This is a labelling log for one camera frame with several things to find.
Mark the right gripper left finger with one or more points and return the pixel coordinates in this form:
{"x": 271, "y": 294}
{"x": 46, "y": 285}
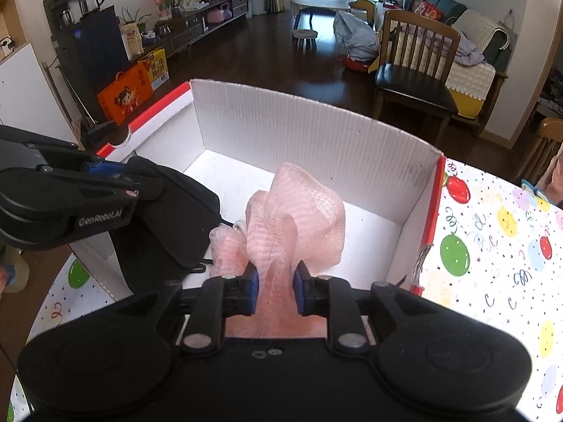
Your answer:
{"x": 209, "y": 306}

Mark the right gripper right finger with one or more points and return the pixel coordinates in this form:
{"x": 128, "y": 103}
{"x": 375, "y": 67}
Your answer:
{"x": 339, "y": 304}

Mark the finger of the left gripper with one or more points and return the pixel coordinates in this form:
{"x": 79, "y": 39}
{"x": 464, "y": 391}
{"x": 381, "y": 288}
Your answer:
{"x": 68, "y": 161}
{"x": 85, "y": 179}

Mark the pink mesh bath pouf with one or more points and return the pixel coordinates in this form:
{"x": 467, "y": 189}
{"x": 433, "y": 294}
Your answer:
{"x": 298, "y": 219}

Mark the white cabinet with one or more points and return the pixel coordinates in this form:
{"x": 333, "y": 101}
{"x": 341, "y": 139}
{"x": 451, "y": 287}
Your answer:
{"x": 27, "y": 102}

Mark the orange gift box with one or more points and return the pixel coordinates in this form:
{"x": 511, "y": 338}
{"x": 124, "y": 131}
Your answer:
{"x": 125, "y": 94}

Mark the black water dispenser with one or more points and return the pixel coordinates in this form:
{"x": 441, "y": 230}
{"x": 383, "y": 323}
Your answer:
{"x": 89, "y": 46}

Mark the red white cardboard box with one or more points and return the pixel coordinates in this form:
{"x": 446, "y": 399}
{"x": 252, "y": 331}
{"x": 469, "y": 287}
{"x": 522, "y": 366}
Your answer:
{"x": 348, "y": 195}

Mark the yellow gift box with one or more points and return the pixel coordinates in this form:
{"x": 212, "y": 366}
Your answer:
{"x": 155, "y": 64}

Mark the low tv cabinet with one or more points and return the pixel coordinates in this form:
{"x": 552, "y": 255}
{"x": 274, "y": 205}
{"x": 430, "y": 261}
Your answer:
{"x": 178, "y": 34}

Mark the small round stool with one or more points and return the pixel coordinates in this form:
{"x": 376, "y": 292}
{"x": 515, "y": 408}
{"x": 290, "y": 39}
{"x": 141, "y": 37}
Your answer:
{"x": 305, "y": 39}

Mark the pink towel on chair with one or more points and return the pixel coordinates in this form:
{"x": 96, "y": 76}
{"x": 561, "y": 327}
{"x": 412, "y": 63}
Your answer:
{"x": 551, "y": 182}

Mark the wooden chair black seat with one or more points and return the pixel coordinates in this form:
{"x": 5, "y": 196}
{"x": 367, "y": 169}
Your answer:
{"x": 415, "y": 70}

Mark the grey bag on floor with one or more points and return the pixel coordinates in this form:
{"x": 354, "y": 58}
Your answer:
{"x": 355, "y": 38}

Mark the round coffee table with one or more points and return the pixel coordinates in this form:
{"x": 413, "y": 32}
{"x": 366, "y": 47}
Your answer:
{"x": 301, "y": 7}

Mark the wooden chair near table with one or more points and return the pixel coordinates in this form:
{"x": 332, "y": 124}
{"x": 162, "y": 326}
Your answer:
{"x": 545, "y": 145}

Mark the sofa with covers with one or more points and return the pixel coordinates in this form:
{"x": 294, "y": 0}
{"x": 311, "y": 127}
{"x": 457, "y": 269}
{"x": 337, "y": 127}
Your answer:
{"x": 479, "y": 66}

